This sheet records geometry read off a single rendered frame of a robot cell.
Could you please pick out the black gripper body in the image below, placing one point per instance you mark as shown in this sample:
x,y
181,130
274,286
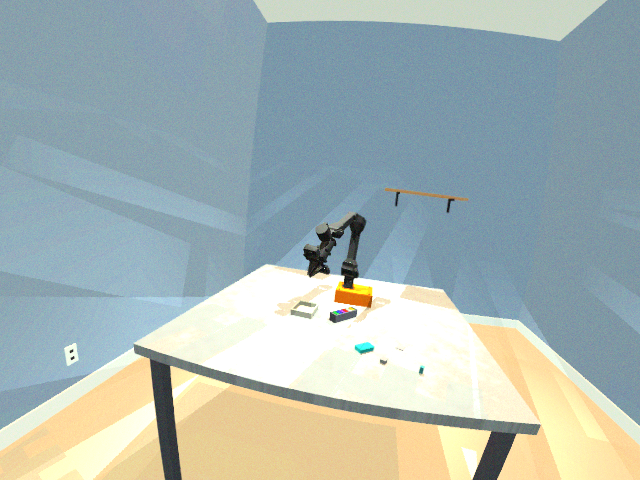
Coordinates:
x,y
320,252

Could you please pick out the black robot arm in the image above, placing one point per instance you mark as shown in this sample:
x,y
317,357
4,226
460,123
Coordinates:
x,y
326,233

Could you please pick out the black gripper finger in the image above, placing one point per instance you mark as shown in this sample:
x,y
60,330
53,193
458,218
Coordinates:
x,y
313,264
317,270

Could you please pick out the white square tray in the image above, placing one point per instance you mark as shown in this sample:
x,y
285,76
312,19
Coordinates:
x,y
304,309

